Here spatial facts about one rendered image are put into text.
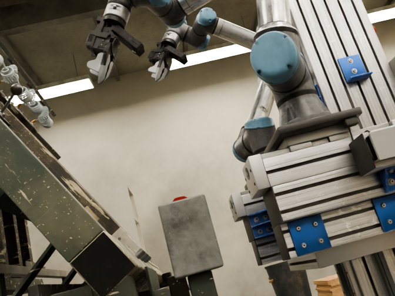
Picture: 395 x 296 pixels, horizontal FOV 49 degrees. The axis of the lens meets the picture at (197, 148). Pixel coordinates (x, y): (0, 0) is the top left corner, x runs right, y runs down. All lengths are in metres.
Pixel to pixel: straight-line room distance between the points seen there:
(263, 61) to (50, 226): 0.65
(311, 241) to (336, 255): 0.13
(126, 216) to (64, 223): 4.35
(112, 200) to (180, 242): 4.46
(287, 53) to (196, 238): 0.50
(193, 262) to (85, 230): 0.27
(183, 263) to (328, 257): 0.41
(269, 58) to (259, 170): 0.28
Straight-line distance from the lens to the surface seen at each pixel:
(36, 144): 2.07
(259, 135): 1.67
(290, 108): 1.20
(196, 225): 1.06
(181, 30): 1.97
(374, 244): 1.29
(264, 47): 1.10
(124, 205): 5.46
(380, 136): 1.08
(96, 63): 1.33
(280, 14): 1.16
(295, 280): 5.72
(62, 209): 1.10
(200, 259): 1.05
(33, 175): 1.14
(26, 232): 3.27
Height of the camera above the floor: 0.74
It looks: 16 degrees up
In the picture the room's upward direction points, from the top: 16 degrees counter-clockwise
